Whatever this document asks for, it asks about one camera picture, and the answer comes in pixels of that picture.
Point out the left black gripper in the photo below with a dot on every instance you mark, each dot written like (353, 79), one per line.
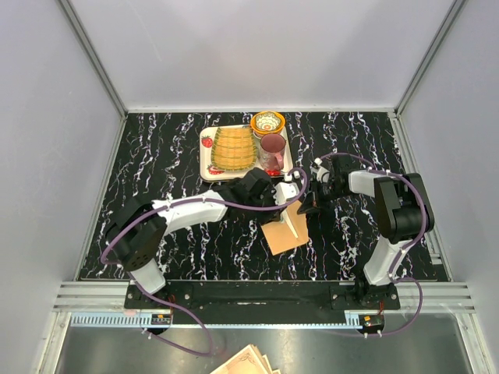
(274, 215)

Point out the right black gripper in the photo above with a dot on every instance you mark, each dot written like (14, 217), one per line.
(309, 203)

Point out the ornate bordered letter paper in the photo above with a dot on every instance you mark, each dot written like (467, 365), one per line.
(288, 216)

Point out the brown paper envelope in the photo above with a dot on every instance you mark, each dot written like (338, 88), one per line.
(280, 239)

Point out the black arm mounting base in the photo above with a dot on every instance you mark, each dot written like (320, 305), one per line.
(334, 295)

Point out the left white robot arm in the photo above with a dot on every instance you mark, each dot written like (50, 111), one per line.
(141, 224)

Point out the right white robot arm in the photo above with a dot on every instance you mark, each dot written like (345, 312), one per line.
(403, 216)

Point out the white strawberry tray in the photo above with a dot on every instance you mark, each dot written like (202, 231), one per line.
(208, 172)

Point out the yellow woven bamboo basket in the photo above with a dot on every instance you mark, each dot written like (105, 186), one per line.
(234, 149)

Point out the yellow patterned bowl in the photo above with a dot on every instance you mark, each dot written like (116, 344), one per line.
(267, 122)

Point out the stack of spare letters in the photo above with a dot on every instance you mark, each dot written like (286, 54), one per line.
(247, 361)

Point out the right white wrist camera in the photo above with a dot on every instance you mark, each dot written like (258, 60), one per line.
(318, 172)

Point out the slotted cable duct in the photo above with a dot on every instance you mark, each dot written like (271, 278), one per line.
(338, 320)

